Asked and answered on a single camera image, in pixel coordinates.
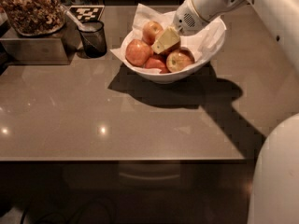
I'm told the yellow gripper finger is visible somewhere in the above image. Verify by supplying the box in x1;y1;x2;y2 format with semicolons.
150;25;181;55

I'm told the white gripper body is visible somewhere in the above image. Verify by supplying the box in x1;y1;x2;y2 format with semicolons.
172;0;208;36

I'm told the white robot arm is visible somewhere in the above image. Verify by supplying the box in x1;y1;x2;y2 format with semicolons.
152;0;299;224

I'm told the right yellow-red apple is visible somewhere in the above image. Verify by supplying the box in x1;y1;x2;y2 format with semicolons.
166;48;195;73

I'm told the white ceramic bowl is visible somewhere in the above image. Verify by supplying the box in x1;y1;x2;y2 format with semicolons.
120;8;228;85

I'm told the white paper napkin liner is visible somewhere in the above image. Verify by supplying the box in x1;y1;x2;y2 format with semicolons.
112;4;226;75

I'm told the black mesh cup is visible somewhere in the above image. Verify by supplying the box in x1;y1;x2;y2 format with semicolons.
78;21;107;58

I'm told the black white fiducial marker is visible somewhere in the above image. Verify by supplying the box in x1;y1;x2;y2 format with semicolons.
69;5;105;21

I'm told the white plastic spoon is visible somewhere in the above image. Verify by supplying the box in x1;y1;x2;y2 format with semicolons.
60;5;95;32

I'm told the metal box stand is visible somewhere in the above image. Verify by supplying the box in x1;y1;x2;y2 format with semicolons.
0;22;80;65

